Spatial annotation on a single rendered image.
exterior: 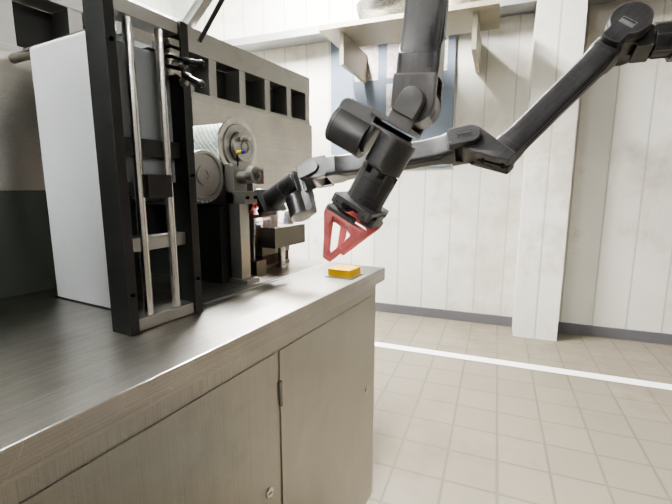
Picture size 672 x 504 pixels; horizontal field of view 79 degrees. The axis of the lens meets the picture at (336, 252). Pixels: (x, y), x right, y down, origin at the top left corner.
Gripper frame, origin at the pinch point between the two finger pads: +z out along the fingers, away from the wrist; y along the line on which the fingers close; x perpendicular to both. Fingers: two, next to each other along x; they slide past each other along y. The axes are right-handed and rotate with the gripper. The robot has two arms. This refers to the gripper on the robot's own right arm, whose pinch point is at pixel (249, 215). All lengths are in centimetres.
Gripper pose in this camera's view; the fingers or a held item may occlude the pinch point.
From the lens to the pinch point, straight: 118.1
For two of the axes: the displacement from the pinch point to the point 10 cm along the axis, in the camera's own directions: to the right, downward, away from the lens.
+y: 4.8, -1.5, 8.7
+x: -4.5, -8.9, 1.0
